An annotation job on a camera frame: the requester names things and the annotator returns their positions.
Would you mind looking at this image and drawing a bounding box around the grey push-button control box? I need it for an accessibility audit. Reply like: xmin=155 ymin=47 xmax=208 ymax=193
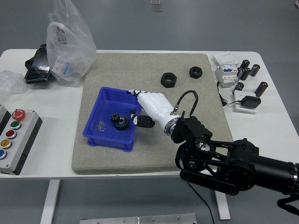
xmin=0 ymin=105 xmax=43 ymax=176

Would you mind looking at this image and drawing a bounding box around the white circuit breaker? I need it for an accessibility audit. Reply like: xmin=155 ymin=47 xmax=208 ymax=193
xmin=214 ymin=64 xmax=239 ymax=89

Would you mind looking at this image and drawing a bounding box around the small clear screw bag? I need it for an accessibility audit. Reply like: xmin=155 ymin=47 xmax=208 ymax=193
xmin=96 ymin=119 xmax=107 ymax=132

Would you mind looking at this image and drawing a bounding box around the white wall socket plate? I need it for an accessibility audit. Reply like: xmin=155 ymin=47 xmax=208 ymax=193
xmin=233 ymin=90 xmax=258 ymax=114

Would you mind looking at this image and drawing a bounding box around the large black hex nut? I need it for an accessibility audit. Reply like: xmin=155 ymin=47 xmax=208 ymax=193
xmin=160 ymin=72 xmax=178 ymax=88

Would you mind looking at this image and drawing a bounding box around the blue plastic box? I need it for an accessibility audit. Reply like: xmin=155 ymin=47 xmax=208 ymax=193
xmin=82 ymin=86 xmax=143 ymax=153

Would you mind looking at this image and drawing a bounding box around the grey-brown mat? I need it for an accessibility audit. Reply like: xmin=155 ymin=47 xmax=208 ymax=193
xmin=71 ymin=53 xmax=235 ymax=175

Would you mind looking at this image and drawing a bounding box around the clear plastic bag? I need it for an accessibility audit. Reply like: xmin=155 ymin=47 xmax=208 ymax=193
xmin=46 ymin=0 xmax=97 ymax=88

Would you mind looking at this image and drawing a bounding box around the black power adapter with cord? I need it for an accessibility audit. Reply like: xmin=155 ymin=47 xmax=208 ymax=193
xmin=216 ymin=81 xmax=262 ymax=109

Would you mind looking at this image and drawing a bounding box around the large black double gear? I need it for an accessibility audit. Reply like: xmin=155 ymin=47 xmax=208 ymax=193
xmin=109 ymin=112 xmax=130 ymax=132

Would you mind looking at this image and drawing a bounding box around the white table leg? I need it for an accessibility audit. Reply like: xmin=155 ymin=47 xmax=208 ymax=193
xmin=214 ymin=190 xmax=231 ymax=220
xmin=40 ymin=179 xmax=61 ymax=224

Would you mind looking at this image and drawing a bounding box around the small black hex nut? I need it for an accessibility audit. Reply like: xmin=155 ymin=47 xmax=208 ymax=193
xmin=189 ymin=66 xmax=203 ymax=79

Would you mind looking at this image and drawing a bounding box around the metal floor socket cover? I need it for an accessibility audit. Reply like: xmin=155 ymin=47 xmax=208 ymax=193
xmin=150 ymin=0 xmax=163 ymax=13

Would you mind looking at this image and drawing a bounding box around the white blue carton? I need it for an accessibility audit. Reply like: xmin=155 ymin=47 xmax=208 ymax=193
xmin=52 ymin=58 xmax=71 ymax=77

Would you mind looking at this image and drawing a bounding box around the white flat card box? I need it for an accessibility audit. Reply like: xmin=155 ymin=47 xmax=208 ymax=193
xmin=213 ymin=53 xmax=239 ymax=69

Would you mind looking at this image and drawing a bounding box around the black floor cable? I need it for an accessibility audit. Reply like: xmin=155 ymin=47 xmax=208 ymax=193
xmin=186 ymin=181 xmax=215 ymax=224

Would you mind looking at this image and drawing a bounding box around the black moulded plastic part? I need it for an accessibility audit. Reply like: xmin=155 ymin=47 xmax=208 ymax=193
xmin=24 ymin=43 xmax=57 ymax=85

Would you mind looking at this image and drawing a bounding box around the crumpled clear plastic wrap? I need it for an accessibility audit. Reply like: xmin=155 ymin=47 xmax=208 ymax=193
xmin=0 ymin=70 xmax=28 ymax=105

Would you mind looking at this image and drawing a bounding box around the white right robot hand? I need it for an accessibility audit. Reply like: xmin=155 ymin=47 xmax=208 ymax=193
xmin=126 ymin=89 xmax=180 ymax=129

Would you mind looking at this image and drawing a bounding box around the silver metal plate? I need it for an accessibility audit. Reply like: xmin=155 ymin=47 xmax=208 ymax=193
xmin=79 ymin=213 xmax=197 ymax=224

